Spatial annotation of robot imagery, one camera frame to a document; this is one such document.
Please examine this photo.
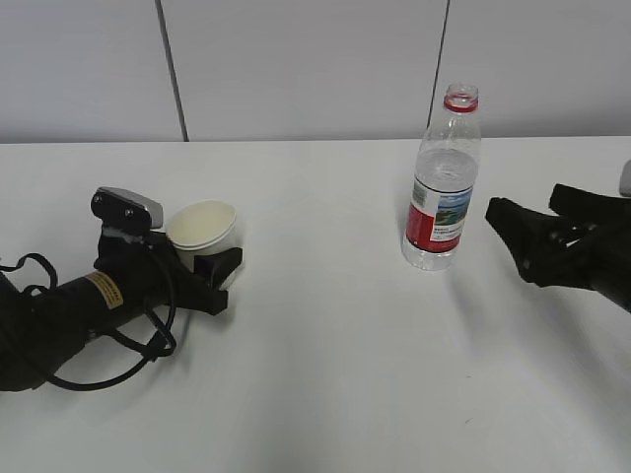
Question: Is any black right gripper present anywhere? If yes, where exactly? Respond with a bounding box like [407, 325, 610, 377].
[485, 183, 630, 311]

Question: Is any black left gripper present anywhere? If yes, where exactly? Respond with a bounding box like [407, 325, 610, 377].
[94, 229, 244, 316]

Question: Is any clear plastic water bottle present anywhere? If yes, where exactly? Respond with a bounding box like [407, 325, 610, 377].
[401, 84, 481, 271]

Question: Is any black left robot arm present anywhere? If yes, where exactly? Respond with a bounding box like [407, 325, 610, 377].
[1, 232, 243, 392]

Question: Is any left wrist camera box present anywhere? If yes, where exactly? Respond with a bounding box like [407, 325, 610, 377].
[91, 186, 164, 237]

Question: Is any white paper cup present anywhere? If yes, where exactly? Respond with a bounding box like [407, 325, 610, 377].
[166, 200, 240, 272]

